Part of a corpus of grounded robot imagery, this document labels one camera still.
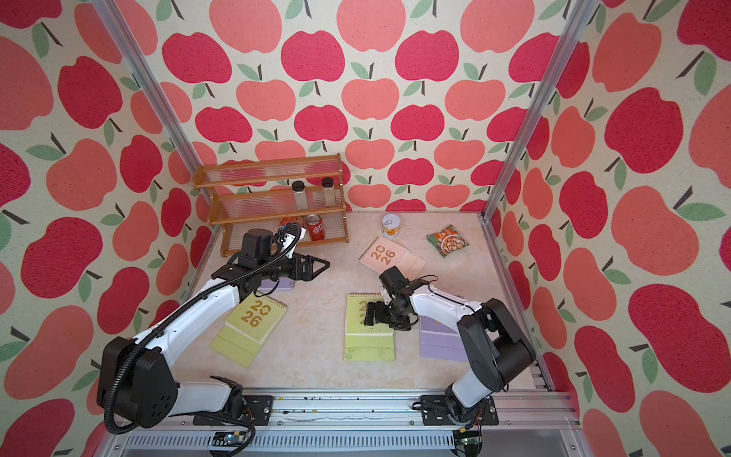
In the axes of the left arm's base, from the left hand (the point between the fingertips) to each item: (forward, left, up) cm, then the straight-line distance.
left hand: (320, 266), depth 79 cm
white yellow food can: (+31, -23, -15) cm, 41 cm away
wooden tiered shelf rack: (+45, +33, -12) cm, 57 cm away
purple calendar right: (-13, -37, -22) cm, 45 cm away
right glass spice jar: (+30, 0, +2) cm, 30 cm away
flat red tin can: (+34, +17, -16) cm, 41 cm away
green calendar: (-14, -12, -20) cm, 27 cm away
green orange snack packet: (+24, -45, -16) cm, 54 cm away
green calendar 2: (-9, +24, -20) cm, 33 cm away
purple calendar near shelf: (-8, +12, +3) cm, 15 cm away
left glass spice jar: (+29, +10, -1) cm, 31 cm away
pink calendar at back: (+20, -20, -20) cm, 34 cm away
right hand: (-10, -17, -20) cm, 28 cm away
